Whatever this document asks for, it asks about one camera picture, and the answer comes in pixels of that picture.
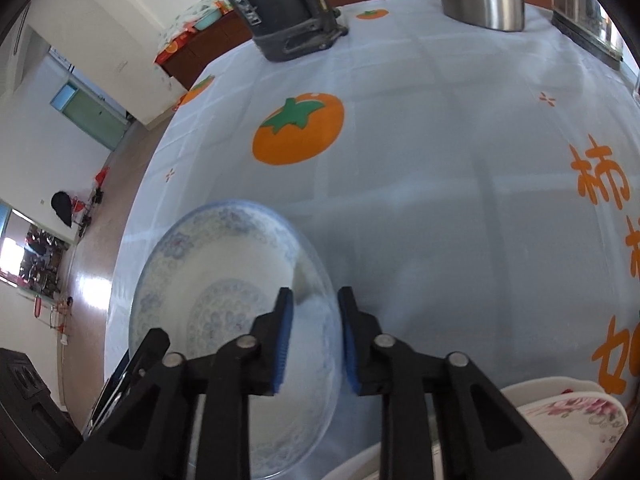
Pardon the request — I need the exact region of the brown wooden cabinet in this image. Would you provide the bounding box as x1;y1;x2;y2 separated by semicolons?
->
155;0;441;91

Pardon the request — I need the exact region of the pink floral plate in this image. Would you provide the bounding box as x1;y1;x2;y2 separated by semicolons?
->
515;391;630;480

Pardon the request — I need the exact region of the stainless steel electric kettle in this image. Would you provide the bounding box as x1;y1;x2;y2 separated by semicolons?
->
550;0;626;71

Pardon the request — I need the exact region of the black worn thermos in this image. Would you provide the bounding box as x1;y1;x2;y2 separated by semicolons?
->
197;0;349;62

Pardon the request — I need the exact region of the white plate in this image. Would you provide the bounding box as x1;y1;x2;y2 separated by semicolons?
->
320;377;608;480

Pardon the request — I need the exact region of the black bag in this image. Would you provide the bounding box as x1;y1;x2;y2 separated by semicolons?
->
51;191;74;228

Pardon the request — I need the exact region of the green door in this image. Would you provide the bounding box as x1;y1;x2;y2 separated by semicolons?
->
50;82;126;151

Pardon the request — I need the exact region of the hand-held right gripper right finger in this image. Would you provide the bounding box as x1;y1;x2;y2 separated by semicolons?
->
337;286;573;480

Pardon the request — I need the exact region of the window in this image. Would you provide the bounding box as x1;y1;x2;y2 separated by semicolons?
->
0;205;71;296

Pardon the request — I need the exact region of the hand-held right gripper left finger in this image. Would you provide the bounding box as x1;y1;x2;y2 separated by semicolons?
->
60;287;296;480

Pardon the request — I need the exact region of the persimmon print tablecloth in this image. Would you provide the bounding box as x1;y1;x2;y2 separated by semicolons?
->
102;0;640;480

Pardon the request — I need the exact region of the orange gift box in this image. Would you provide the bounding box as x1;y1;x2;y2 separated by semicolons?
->
155;40;182;67

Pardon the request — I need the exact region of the blue patterned plate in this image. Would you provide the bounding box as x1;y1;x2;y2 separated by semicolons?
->
128;200;346;480

